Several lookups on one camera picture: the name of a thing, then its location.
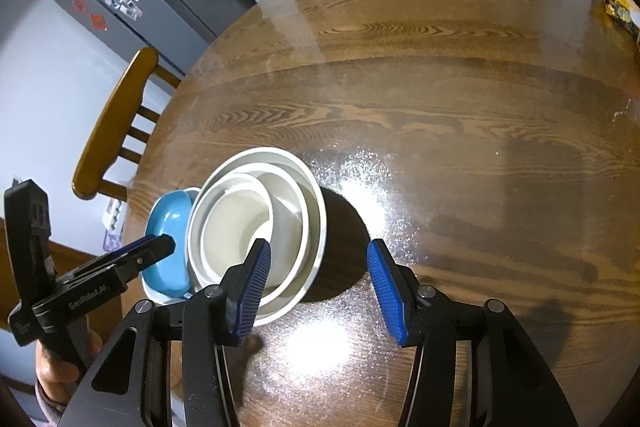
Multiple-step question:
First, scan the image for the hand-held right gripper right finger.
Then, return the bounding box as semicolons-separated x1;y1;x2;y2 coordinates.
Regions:
366;238;581;427

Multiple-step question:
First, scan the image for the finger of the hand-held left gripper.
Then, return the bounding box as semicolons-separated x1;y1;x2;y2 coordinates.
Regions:
75;233;161;279
117;234;177;283

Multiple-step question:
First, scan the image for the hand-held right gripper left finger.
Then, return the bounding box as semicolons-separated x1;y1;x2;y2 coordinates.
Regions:
55;238;273;427

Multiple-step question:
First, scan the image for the blue dish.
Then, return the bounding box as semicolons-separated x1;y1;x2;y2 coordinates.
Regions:
141;188;201;299

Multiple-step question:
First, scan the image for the large patterned square plate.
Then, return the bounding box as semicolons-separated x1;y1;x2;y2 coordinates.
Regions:
141;187;201;308

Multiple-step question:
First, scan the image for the small white ribbed bowl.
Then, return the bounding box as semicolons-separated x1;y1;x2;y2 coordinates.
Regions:
199;173;275;280

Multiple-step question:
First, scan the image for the medium white bowl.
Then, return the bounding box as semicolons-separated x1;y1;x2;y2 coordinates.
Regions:
192;163;307;303

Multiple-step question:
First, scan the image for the large white bowl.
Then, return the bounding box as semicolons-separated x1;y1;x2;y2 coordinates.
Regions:
186;147;328;327

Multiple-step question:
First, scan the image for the person's left forearm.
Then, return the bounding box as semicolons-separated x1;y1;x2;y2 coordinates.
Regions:
34;382;71;423

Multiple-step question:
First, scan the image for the person's left hand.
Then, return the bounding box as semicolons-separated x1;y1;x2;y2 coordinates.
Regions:
35;332;103;413

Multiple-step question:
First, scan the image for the white box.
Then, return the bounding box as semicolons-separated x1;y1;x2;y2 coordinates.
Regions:
102;197;126;230

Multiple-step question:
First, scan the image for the wooden dining chair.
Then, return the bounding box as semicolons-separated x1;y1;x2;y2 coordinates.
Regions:
71;47;183;202

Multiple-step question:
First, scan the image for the yellow snack packet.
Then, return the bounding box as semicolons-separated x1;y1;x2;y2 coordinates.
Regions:
595;0;640;42

